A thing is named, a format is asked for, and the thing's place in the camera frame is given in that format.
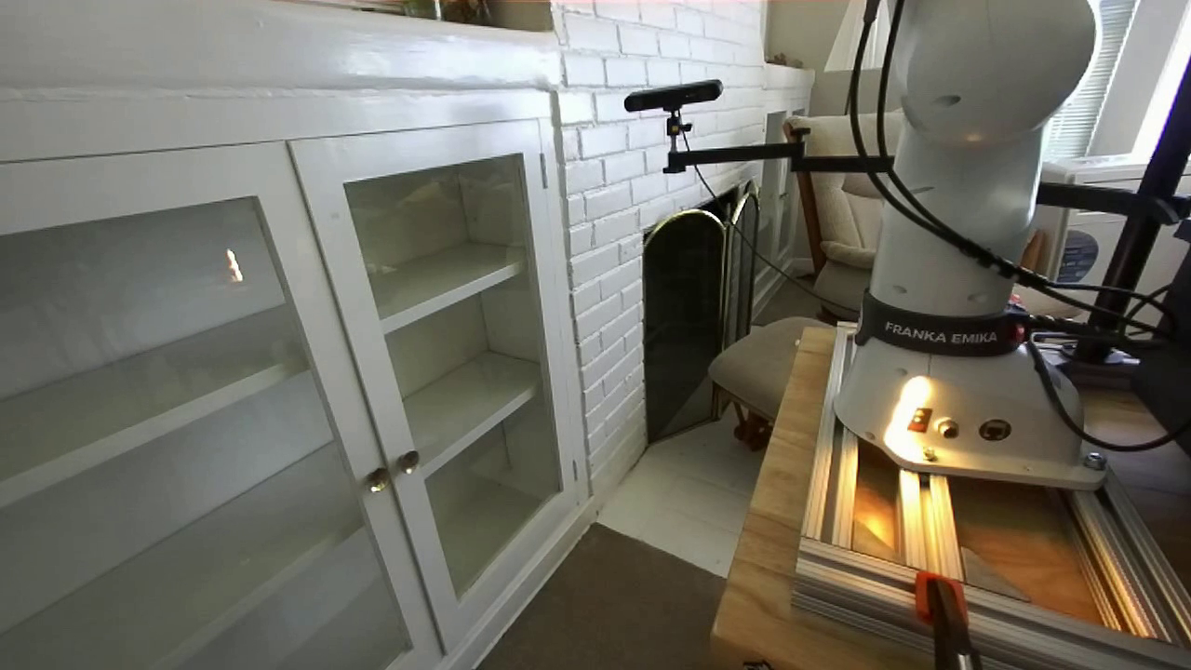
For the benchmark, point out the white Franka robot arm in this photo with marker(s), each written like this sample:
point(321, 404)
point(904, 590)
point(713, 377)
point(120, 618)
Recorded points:
point(967, 246)

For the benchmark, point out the black fireplace screen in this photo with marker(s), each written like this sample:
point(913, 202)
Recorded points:
point(682, 323)

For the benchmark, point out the beige ottoman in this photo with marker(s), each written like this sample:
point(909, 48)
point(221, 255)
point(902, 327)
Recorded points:
point(758, 367)

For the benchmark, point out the brass door knob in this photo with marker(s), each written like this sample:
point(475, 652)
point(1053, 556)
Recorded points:
point(407, 465)
point(376, 480)

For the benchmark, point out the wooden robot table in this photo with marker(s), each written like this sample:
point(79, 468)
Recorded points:
point(768, 544)

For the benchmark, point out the dark brown rug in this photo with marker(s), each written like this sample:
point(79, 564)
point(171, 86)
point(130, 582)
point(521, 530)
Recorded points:
point(606, 609)

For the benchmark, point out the beige armchair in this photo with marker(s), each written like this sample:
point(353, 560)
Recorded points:
point(841, 199)

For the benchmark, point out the orange clamp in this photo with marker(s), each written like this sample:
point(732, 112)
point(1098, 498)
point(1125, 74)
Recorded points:
point(948, 616)

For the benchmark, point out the white glass-door cabinet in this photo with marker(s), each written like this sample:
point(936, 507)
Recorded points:
point(186, 75)

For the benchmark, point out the white box blue print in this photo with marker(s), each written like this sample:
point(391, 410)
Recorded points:
point(1083, 252)

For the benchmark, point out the black metal stand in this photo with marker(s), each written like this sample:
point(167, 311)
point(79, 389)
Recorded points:
point(1136, 219)

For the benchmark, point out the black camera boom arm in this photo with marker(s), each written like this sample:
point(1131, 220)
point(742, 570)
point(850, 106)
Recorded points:
point(768, 153)

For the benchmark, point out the black stereo camera bar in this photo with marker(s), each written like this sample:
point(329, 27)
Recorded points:
point(671, 94)

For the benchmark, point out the aluminium mounting frame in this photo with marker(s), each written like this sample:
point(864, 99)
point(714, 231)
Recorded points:
point(868, 582)

